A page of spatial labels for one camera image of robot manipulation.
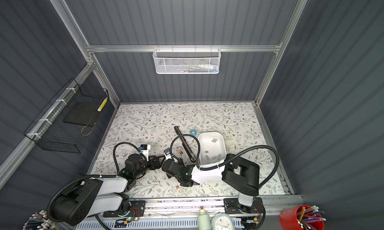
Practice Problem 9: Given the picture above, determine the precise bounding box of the blue tape roll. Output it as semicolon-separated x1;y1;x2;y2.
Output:
190;129;197;137

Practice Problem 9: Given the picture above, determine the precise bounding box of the white wire mesh basket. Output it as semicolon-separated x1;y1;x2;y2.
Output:
153;49;222;74

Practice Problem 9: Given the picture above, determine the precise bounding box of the mint alarm clock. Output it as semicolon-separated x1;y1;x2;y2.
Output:
211;214;235;230

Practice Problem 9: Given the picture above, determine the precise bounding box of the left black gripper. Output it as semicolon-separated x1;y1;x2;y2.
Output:
133;154;165;180

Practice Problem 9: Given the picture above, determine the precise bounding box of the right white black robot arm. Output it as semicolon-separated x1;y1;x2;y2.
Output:
162;132;280;214

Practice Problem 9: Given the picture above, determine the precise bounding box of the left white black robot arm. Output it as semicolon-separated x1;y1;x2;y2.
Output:
46;143;165;226

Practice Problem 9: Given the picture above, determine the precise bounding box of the jar of coloured pencils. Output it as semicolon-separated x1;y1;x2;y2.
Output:
22;210;57;230

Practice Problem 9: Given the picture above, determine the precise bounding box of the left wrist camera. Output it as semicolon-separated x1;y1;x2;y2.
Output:
139;145;151;162

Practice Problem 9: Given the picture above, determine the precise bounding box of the black wire basket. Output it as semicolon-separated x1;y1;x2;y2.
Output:
24;79;109;154

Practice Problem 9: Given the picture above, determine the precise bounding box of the green glue bottle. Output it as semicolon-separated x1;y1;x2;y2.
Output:
197;207;212;230

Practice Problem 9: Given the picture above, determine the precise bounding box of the white plastic tray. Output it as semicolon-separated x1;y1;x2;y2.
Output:
198;132;227;168

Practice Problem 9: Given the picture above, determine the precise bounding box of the floral table mat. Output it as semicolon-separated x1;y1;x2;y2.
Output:
78;102;289;200

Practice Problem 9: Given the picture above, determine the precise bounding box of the pink staple box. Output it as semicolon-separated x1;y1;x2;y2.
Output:
178;148;188;166

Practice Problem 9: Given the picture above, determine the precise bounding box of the red pencil cup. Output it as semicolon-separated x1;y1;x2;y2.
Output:
279;205;326;230

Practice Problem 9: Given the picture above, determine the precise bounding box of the yellow marker pen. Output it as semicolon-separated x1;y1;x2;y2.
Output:
97;97;109;112

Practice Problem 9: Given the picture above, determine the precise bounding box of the black stapler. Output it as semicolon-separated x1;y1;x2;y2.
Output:
174;126;196;163

